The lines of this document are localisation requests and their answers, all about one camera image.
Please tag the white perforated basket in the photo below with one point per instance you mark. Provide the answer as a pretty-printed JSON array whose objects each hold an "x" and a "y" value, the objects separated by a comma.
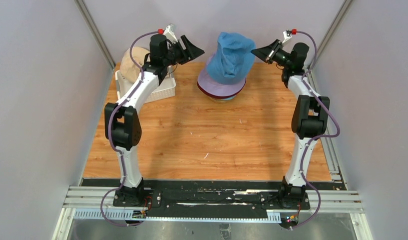
[{"x": 163, "y": 91}]

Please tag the turquoise bucket hat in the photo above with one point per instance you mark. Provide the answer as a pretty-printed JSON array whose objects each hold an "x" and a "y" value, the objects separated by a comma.
[{"x": 228, "y": 99}]

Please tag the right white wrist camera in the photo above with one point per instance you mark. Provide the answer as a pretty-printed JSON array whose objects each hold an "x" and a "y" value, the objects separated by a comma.
[{"x": 288, "y": 35}]

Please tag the lavender bucket hat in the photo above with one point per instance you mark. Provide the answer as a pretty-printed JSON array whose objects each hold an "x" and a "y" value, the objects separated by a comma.
[{"x": 204, "y": 78}]

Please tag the aluminium frame rails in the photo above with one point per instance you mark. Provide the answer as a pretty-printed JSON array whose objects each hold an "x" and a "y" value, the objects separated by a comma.
[{"x": 188, "y": 137}]

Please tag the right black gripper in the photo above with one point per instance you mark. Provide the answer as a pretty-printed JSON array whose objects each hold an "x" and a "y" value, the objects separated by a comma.
[{"x": 267, "y": 53}]

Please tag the beige cap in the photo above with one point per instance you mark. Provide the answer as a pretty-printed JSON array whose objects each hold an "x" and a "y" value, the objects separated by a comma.
[{"x": 131, "y": 62}]

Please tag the maroon bucket hat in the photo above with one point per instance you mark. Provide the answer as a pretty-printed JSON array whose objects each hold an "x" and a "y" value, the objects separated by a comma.
[{"x": 221, "y": 91}]

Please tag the wooden hat stand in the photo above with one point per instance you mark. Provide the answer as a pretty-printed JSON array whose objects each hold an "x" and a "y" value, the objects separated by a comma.
[{"x": 218, "y": 100}]

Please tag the blue hat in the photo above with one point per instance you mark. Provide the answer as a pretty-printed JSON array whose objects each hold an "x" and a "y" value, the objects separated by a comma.
[{"x": 232, "y": 59}]

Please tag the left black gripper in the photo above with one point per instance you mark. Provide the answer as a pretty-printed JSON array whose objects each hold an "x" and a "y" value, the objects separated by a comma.
[{"x": 191, "y": 52}]

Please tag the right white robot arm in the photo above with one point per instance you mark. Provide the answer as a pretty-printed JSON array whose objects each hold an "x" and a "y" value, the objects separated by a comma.
[{"x": 309, "y": 118}]

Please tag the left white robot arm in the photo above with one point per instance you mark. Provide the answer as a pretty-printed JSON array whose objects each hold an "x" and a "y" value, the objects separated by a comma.
[{"x": 122, "y": 124}]

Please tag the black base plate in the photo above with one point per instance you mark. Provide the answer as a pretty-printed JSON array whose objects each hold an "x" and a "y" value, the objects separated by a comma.
[{"x": 216, "y": 199}]

